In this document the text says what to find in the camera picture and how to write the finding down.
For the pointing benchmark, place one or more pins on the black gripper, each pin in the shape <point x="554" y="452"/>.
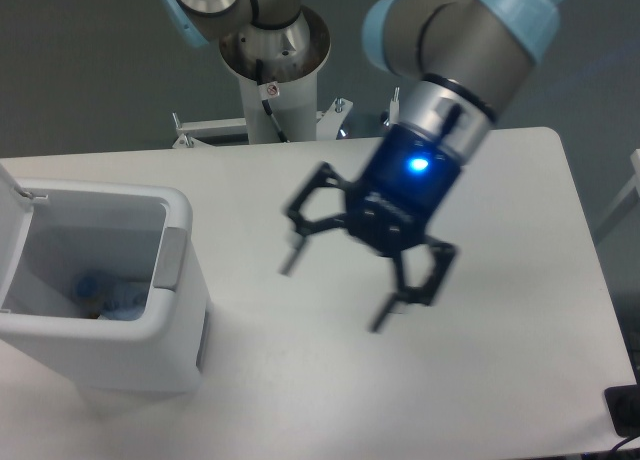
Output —
<point x="400" y="195"/>

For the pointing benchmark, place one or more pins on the crushed clear plastic bottle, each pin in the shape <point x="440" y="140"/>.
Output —
<point x="108" y="297"/>

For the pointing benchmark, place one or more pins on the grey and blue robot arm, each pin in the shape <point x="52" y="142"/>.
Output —
<point x="468" y="58"/>

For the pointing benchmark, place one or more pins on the white plastic trash can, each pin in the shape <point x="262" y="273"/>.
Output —
<point x="137" y="233"/>

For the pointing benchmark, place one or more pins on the white furniture leg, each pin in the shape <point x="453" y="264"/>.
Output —
<point x="621" y="205"/>

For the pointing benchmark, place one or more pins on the black device at edge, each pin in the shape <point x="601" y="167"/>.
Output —
<point x="623" y="406"/>

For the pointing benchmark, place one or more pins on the white metal base frame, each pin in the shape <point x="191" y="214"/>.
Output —
<point x="339" y="121"/>

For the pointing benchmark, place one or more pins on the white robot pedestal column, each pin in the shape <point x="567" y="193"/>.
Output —
<point x="278" y="68"/>

